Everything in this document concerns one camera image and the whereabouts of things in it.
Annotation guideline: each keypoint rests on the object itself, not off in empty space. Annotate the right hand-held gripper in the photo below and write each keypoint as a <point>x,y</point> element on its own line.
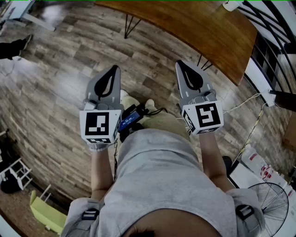
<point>208,115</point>

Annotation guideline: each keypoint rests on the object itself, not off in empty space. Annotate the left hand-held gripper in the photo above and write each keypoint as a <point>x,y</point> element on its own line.
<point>97,126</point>

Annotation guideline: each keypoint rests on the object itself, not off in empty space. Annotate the person's left forearm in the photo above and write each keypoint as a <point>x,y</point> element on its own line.
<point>101,171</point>

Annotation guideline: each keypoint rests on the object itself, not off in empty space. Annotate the person's right forearm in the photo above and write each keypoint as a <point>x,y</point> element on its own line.
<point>210,157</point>

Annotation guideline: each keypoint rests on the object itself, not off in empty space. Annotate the person's left white shoe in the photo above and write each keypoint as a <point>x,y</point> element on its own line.
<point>124,93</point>

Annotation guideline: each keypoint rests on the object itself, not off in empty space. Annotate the person's white shoe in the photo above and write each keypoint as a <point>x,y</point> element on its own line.
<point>149,103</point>
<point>124,93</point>

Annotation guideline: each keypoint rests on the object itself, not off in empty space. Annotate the black hairpin table leg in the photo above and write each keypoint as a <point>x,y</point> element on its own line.
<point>125,30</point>
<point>199,61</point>

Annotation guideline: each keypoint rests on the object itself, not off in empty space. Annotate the black waist device blue screen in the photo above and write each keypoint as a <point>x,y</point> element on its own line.
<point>130,118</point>

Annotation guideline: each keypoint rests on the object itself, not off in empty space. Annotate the person's right white shoe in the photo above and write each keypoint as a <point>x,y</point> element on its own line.
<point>149,103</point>

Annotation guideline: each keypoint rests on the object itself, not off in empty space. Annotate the person's beige trousers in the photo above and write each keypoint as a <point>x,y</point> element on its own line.
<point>162,120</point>

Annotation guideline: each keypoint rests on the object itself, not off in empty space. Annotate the white beaded wrist band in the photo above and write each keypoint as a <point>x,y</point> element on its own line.
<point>99,147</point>

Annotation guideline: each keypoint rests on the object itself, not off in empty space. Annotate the white power strip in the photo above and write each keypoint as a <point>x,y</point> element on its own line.
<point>269,97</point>

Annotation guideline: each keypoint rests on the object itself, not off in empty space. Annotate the white plastic bags red print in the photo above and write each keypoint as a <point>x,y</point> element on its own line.
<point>254,159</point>

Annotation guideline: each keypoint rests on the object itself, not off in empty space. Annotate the black metal railing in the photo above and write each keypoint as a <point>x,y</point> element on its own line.
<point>285,48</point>

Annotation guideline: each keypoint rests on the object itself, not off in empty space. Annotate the person's grey t-shirt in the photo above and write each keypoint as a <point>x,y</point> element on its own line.
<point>157,173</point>

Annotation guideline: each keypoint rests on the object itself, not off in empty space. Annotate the white flat board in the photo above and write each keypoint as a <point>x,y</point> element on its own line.
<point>240,176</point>

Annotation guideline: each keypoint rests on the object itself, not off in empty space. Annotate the brown cardboard box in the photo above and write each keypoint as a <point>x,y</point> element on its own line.
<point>291,134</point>

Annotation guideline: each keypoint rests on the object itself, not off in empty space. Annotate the white table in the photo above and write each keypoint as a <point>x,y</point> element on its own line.
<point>23,12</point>

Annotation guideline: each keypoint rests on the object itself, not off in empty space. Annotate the black bag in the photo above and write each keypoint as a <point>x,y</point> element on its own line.
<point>9,186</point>

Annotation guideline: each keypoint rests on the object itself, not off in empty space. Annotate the yellow-green chair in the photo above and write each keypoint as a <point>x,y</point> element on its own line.
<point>46,214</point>

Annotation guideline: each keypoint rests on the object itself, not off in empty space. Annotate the black floor fan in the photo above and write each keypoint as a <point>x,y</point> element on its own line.
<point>270,208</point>

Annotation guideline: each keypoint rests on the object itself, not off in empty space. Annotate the white frame stool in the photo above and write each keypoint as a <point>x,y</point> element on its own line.
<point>21,182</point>

